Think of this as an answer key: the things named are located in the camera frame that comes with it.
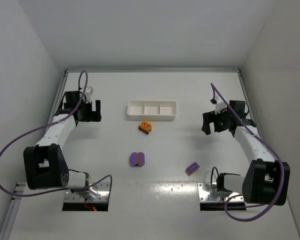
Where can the purple lego brick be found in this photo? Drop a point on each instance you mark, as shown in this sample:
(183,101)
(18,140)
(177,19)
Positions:
(192,168)

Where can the metal base plate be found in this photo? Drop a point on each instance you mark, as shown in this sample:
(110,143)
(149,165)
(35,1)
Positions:
(97,194)
(207,194)

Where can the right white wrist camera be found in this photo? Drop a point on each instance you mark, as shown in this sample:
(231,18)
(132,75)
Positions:
(219,104)

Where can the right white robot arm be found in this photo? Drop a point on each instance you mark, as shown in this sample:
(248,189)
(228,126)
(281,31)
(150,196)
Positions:
(265,175)

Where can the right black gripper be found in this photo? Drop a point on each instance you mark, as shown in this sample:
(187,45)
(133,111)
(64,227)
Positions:
(212,119)

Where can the purple brown lego stack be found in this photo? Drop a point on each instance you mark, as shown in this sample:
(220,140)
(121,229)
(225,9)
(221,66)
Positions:
(137,159)

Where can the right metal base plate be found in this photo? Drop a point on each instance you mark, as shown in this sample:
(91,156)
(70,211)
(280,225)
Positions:
(207,194)

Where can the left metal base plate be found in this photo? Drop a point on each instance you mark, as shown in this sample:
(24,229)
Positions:
(97,194)

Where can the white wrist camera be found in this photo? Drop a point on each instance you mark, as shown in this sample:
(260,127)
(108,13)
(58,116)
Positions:
(219,104)
(88,95)

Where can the white three-compartment tray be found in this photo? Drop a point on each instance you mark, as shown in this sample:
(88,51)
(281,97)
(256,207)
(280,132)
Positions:
(148,110)

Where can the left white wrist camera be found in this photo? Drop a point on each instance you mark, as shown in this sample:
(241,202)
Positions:
(88,95)

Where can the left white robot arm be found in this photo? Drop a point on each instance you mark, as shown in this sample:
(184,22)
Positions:
(45,164)

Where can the yellow orange lego stack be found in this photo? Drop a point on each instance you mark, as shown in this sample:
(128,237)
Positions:
(145,127)

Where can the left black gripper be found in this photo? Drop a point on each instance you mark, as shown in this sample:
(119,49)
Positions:
(90,115)

